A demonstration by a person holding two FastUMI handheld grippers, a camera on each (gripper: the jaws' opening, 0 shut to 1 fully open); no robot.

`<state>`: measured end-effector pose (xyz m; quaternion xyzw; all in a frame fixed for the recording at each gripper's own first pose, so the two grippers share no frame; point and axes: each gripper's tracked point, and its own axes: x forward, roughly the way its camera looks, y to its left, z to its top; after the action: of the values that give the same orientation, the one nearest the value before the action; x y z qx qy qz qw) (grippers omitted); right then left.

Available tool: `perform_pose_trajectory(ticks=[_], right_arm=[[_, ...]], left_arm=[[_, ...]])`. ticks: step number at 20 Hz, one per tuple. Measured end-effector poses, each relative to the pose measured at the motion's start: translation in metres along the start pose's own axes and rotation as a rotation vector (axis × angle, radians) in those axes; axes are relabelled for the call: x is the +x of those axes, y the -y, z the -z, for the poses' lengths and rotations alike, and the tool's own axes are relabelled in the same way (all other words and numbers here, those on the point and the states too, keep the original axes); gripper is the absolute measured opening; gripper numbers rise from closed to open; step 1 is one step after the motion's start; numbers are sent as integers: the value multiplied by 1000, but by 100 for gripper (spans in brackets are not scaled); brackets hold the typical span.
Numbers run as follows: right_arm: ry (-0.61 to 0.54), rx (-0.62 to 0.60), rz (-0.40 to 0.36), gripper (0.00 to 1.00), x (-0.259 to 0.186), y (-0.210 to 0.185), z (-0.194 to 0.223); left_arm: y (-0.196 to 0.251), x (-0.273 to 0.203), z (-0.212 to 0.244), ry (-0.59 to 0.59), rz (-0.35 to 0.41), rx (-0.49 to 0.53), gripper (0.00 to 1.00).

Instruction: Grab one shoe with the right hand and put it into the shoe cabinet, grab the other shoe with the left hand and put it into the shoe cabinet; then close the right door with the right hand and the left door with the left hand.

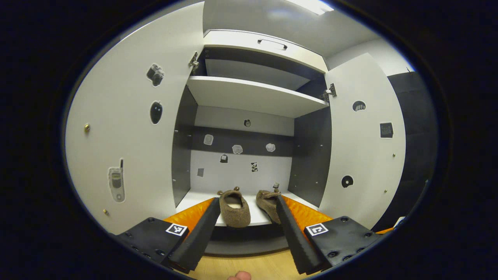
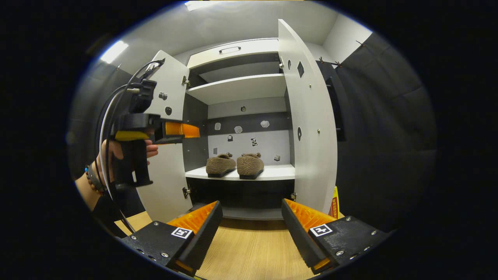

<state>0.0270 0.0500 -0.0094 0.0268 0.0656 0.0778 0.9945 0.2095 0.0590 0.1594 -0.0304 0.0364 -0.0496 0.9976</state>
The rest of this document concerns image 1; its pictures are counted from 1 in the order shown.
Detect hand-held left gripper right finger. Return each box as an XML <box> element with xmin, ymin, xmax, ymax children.
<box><xmin>275</xmin><ymin>195</ymin><xmax>386</xmax><ymax>275</ymax></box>

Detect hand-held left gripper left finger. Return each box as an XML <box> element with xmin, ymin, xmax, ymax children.
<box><xmin>110</xmin><ymin>197</ymin><xmax>221</xmax><ymax>274</ymax></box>

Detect brown fuzzy shoe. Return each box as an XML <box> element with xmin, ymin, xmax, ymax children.
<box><xmin>256</xmin><ymin>189</ymin><xmax>282</xmax><ymax>225</ymax></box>
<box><xmin>218</xmin><ymin>187</ymin><xmax>251</xmax><ymax>228</ymax></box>

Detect white cabinet door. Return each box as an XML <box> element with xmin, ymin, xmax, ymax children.
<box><xmin>65</xmin><ymin>1</ymin><xmax>205</xmax><ymax>235</ymax></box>
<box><xmin>318</xmin><ymin>53</ymin><xmax>406</xmax><ymax>230</ymax></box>

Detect white shoe cabinet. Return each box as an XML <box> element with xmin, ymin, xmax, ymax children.
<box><xmin>171</xmin><ymin>29</ymin><xmax>337</xmax><ymax>255</ymax></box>

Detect white cabinet drawer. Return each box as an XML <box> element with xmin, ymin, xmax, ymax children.
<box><xmin>203</xmin><ymin>30</ymin><xmax>328</xmax><ymax>73</ymax></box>

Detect black backdrop cloth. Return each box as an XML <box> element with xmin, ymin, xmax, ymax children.
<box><xmin>372</xmin><ymin>71</ymin><xmax>440</xmax><ymax>234</ymax></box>

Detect ceiling light panel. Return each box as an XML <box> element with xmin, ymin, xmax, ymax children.
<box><xmin>286</xmin><ymin>0</ymin><xmax>335</xmax><ymax>15</ymax></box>

